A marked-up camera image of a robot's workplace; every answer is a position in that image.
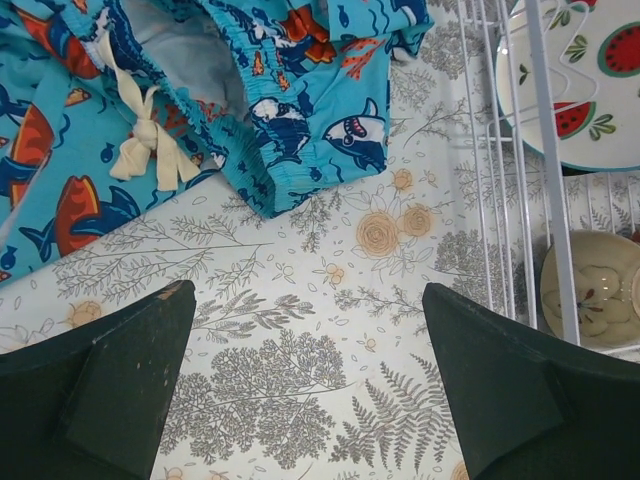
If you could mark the white wire dish rack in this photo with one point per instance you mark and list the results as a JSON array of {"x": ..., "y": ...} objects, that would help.
[{"x": 528, "y": 200}]

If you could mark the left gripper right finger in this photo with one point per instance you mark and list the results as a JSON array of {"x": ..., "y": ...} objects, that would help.
[{"x": 527, "y": 405}]

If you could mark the watermelon pattern plate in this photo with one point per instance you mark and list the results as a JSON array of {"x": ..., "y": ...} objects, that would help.
[{"x": 592, "y": 52}]

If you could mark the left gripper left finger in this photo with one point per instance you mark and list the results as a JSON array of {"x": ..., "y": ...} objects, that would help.
[{"x": 92, "y": 403}]

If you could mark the beige ceramic bowl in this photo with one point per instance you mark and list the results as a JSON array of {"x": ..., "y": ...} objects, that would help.
[{"x": 606, "y": 280}]

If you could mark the blue patterned cloth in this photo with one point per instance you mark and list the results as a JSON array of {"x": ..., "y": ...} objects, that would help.
[{"x": 109, "y": 108}]

